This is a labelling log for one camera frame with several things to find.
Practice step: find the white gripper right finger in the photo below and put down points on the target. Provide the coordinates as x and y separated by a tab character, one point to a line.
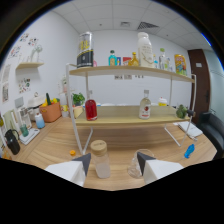
156	169

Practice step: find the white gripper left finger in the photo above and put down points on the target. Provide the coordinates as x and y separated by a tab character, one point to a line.
71	170

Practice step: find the glass jar with cork lid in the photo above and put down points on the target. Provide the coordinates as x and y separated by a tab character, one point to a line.
101	163

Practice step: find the blue liquid bottle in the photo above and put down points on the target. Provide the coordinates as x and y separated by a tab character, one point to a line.
189	151

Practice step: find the large white milk bottle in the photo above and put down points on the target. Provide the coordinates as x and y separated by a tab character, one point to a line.
145	51

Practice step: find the yellow cup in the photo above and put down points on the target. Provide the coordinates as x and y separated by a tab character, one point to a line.
78	112

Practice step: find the green cup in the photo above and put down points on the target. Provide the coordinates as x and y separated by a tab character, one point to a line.
24	130

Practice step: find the clear glass with ice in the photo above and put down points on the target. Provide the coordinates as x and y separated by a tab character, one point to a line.
134	169

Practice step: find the white notebook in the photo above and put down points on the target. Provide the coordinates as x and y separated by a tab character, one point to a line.
190	129

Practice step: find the white kitchen scale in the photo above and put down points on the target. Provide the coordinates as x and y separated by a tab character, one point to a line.
30	137

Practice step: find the white and blue small bottle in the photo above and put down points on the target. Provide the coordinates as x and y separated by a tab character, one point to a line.
40	121

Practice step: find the clear bottle red apple label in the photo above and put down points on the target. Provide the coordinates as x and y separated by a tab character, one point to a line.
145	110

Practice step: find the orange storage basket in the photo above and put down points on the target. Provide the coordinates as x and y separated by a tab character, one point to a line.
50	113

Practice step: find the red liquid glass bottle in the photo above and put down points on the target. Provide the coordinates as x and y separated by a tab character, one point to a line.
91	111

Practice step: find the green glass jar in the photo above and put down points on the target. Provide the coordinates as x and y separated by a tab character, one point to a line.
181	112

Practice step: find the black kettle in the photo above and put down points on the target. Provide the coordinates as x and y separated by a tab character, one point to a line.
12	143

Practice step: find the black chair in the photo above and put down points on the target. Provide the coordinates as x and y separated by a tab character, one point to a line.
213	133

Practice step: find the green potted plant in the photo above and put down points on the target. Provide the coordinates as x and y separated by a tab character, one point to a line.
78	99

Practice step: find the green cucumber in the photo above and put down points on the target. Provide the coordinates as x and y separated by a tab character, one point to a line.
48	99

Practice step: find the brown door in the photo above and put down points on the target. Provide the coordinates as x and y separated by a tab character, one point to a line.
199	86

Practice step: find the two-tier wood and white rack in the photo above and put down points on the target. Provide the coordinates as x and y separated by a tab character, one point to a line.
133	70

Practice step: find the small clear water bottle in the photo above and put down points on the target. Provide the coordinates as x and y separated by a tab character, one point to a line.
170	66

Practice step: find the yellow snack can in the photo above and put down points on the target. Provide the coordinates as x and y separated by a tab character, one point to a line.
180	65

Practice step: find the clear bottle green cap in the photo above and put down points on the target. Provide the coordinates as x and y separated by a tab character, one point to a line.
163	61

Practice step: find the small pink bottle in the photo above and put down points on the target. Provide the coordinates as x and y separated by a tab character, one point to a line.
95	64

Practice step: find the amber round bottle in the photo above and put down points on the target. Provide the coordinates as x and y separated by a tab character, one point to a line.
133	61

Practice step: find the small red box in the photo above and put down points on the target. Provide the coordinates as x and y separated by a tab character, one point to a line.
126	61

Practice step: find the small blue carton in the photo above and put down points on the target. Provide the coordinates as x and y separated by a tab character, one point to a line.
118	61

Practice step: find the small teal bottle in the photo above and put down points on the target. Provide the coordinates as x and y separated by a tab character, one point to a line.
112	60

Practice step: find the tall black and yellow can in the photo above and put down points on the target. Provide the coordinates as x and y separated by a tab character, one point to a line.
85	50

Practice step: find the white figurine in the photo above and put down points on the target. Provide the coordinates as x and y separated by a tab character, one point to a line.
36	54

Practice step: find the ceiling air vent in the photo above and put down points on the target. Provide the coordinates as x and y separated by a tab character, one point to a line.
147	25

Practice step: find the square ceiling diffuser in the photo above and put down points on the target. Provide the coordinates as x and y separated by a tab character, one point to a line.
125	24

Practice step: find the grey wall socket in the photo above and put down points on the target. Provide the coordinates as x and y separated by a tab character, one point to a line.
19	102

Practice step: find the wooden wall shelf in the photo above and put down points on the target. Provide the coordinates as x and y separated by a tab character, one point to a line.
30	65

